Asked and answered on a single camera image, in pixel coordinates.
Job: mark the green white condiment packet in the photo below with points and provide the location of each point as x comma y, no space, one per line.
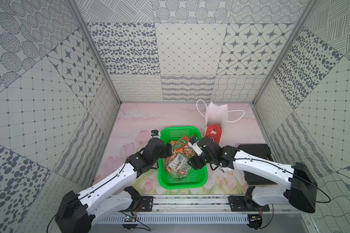
180,158

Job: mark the white pipe elbow fitting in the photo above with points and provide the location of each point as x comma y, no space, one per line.
225,170

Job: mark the green red condiment packet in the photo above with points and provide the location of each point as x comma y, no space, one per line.
184,142

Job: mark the small green circuit board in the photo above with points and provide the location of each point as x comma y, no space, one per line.
129,218

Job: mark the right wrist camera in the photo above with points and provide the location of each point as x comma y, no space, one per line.
193,144

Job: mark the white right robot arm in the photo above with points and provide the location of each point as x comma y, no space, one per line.
293,185

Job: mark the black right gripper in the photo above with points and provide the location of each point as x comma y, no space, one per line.
194,160

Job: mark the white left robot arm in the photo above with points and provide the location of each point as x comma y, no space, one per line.
78,212

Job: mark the black plastic tool case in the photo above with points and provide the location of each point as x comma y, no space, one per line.
252,159

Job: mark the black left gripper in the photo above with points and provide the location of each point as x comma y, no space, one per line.
166,150

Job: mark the white and red paper bag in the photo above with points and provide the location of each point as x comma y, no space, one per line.
216,119

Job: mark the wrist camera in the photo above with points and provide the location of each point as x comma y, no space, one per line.
155,134
193,144

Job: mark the red orange condiment packet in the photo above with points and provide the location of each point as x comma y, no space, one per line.
187,151

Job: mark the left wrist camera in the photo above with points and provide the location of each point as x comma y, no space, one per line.
155,134

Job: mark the aluminium mounting rail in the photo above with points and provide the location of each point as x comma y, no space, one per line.
171,204

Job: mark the green plastic basket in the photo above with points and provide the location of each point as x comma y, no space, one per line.
195,178

